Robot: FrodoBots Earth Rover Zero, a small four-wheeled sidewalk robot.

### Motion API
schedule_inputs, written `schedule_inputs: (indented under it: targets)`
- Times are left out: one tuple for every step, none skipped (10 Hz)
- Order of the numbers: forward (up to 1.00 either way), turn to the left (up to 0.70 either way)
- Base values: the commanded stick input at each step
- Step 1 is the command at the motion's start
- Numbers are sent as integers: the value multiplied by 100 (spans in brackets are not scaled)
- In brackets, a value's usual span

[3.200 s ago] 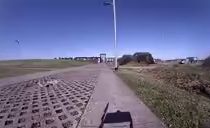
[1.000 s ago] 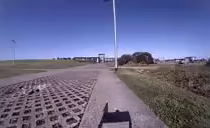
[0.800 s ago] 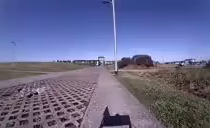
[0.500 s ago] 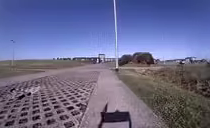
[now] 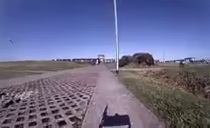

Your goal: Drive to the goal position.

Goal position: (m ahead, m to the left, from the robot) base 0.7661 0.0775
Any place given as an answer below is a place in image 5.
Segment smooth grey concrete path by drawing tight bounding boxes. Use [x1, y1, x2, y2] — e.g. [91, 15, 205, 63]
[80, 63, 168, 128]

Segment distant building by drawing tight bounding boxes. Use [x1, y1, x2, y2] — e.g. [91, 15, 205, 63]
[174, 56, 210, 65]

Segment tall street lamp pole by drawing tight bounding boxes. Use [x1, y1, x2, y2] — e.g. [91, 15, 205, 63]
[112, 0, 121, 75]

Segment grid paver surface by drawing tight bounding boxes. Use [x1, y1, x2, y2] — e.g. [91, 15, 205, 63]
[0, 64, 101, 128]

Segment row of distant buildings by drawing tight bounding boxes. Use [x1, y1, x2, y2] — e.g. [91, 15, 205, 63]
[51, 58, 116, 65]

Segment flat dry grass field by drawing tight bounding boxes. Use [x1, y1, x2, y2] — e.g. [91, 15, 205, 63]
[0, 60, 91, 82]

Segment rough grass verge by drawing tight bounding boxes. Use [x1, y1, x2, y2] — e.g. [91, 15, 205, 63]
[110, 62, 210, 128]

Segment dark bushes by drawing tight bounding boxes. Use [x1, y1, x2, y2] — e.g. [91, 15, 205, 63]
[118, 51, 156, 68]

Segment pale gate-like structure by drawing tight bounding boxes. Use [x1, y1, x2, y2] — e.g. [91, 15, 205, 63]
[97, 54, 106, 65]

